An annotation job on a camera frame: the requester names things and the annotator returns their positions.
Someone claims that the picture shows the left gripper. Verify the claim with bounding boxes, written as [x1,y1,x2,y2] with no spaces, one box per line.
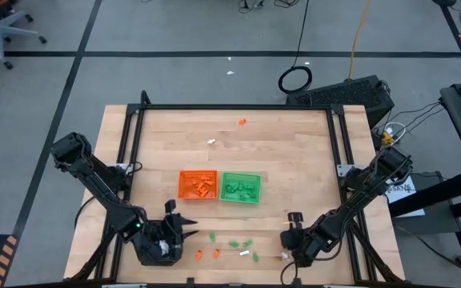
[136,214,200,265]

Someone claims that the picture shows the green plastic basket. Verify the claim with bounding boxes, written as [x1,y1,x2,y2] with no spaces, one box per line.
[218,171,263,205]

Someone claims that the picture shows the orange plastic basket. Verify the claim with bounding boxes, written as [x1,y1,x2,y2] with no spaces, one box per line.
[178,170,219,200]

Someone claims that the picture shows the white printed paper sheet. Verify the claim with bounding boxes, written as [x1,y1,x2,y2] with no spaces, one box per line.
[382,175,426,218]

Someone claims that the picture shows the black computer case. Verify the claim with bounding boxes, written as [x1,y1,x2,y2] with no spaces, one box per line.
[285,74,395,129]

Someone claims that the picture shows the white cable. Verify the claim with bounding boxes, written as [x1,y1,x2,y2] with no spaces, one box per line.
[383,122,407,139]

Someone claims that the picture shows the black cable with coil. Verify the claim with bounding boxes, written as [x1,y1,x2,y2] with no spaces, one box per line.
[277,0,314,95]

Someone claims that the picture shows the yellow cable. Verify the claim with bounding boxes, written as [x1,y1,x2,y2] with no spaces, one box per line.
[347,0,373,80]

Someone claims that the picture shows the black floor cable bundle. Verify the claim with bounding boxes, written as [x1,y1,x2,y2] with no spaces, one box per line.
[237,0,266,14]

